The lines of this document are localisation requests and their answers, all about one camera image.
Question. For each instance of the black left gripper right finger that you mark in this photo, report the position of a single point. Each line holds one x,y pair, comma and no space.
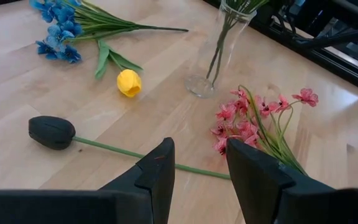
256,180

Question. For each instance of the pink artificial flower bunch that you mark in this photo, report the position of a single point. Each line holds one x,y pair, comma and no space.
247,127

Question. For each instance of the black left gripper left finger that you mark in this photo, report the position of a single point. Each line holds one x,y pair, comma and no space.
158,174

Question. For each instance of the black aluminium table frame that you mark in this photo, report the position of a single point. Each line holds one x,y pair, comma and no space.
322,59

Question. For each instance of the black artificial tulip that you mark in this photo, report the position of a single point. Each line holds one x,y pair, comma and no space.
51,132

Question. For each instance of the yellow artificial tulip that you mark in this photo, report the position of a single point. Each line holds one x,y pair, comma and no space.
129,82

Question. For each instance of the clear glass vase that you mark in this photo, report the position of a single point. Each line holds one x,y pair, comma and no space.
204,84

